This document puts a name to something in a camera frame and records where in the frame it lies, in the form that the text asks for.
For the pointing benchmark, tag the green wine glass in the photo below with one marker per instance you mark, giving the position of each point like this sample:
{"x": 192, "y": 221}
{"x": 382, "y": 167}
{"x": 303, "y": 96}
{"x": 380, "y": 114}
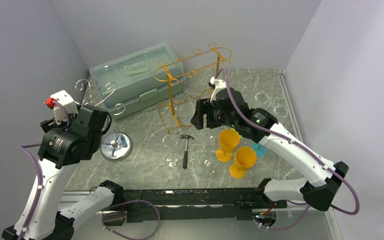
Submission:
{"x": 240, "y": 137}

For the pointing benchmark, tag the chrome tree glass rack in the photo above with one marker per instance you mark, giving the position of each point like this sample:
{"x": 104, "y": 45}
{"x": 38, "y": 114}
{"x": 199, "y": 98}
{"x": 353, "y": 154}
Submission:
{"x": 115, "y": 145}

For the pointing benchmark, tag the blue wine glass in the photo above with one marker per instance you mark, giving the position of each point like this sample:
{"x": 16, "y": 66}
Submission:
{"x": 259, "y": 149}

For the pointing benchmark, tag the clear glass chrome rack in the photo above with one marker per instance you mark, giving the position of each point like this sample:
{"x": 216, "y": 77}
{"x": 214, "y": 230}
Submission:
{"x": 208, "y": 139}
{"x": 170, "y": 143}

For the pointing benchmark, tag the clear plastic storage box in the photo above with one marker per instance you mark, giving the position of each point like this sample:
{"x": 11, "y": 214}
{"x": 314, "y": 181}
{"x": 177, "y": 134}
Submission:
{"x": 134, "y": 82}

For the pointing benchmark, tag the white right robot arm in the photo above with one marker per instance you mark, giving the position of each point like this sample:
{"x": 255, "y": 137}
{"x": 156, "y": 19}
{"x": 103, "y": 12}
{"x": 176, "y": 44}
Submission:
{"x": 321, "y": 177}

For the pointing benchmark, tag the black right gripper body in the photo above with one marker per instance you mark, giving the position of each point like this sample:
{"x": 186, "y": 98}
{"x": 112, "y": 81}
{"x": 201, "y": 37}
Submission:
{"x": 215, "y": 118}

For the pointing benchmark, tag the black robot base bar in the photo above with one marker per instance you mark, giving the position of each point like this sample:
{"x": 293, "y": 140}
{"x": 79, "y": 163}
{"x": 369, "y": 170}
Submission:
{"x": 194, "y": 204}

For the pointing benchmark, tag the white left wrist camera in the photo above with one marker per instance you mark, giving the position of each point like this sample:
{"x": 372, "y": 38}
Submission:
{"x": 63, "y": 106}

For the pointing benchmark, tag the clear wine glass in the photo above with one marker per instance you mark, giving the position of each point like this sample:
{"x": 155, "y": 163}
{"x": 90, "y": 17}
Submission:
{"x": 261, "y": 98}
{"x": 281, "y": 111}

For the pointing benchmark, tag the gold wire glass rack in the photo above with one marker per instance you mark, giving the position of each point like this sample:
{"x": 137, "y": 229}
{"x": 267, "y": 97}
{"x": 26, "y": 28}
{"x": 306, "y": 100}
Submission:
{"x": 195, "y": 82}

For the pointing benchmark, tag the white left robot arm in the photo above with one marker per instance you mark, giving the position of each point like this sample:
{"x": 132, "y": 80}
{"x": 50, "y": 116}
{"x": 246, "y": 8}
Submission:
{"x": 62, "y": 149}

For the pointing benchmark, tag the black handled hammer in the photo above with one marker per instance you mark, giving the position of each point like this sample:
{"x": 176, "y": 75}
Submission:
{"x": 187, "y": 138}

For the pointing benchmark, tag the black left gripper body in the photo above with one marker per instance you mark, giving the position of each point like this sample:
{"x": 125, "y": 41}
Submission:
{"x": 49, "y": 124}

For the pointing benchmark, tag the orange wine glass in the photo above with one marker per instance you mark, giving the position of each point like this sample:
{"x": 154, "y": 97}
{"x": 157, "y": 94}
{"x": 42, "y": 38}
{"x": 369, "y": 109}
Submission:
{"x": 228, "y": 142}
{"x": 244, "y": 159}

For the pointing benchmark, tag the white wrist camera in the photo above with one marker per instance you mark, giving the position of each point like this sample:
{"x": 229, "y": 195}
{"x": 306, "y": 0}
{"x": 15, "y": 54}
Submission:
{"x": 216, "y": 85}
{"x": 63, "y": 106}

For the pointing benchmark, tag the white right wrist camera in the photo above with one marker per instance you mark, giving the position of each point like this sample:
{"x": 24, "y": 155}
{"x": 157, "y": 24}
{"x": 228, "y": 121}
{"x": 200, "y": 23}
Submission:
{"x": 216, "y": 85}

